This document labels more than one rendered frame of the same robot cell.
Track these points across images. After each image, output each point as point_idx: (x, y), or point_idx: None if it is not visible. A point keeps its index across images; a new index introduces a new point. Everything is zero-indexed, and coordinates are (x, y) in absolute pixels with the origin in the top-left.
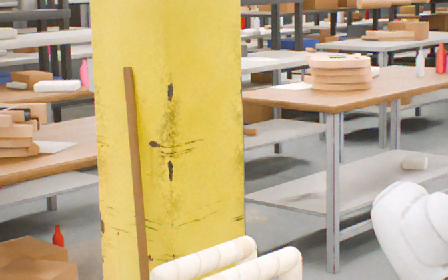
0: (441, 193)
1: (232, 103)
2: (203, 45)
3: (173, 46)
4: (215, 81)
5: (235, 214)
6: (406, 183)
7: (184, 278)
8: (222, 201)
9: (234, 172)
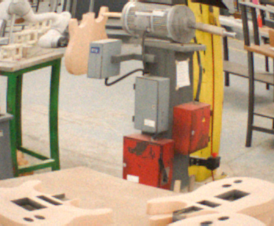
0: (61, 14)
1: (195, 10)
2: None
3: None
4: (188, 2)
5: None
6: (63, 12)
7: None
8: (192, 40)
9: (198, 33)
